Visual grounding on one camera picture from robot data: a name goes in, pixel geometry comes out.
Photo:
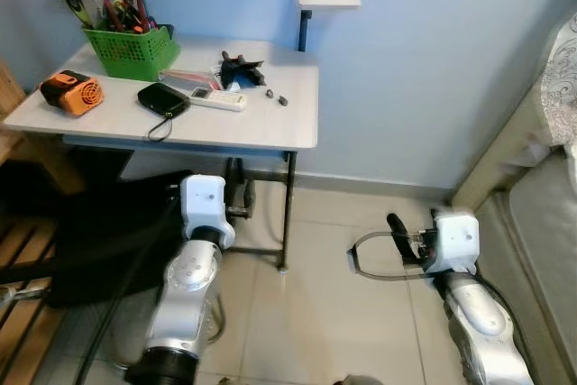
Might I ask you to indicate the green plastic basket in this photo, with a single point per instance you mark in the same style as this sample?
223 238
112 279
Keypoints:
133 53

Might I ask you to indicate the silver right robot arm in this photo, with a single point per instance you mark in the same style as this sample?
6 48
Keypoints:
478 322

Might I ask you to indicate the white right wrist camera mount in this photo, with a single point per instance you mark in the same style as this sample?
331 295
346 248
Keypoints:
455 241

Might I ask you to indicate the dark blue upright pole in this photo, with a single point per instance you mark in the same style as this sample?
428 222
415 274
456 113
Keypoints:
306 29

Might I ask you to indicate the white remote control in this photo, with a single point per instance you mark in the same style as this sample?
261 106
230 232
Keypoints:
218 99

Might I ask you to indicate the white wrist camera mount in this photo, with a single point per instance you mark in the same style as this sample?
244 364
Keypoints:
455 241
206 205

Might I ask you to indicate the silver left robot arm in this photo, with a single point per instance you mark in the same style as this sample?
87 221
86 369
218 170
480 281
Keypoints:
185 295

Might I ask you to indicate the white bed mattress with sheet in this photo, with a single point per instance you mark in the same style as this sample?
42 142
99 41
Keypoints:
532 250

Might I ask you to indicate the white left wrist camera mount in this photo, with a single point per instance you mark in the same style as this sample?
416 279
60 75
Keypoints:
206 205

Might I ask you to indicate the orange black small fan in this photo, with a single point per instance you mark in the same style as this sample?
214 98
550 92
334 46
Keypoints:
74 94

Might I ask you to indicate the black metal table frame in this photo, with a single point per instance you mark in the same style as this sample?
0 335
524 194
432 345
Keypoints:
288 214

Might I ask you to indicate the black crumpled item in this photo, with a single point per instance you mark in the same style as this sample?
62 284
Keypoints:
242 71

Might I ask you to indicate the grey lace patterned cloth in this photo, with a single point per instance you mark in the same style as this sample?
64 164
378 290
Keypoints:
561 78

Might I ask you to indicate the wooden slat bench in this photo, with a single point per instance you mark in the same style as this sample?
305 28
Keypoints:
22 250

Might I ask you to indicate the red plastic packet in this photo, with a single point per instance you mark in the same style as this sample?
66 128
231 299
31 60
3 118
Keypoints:
185 78

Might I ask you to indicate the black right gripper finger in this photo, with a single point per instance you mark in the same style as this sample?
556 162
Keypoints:
398 230

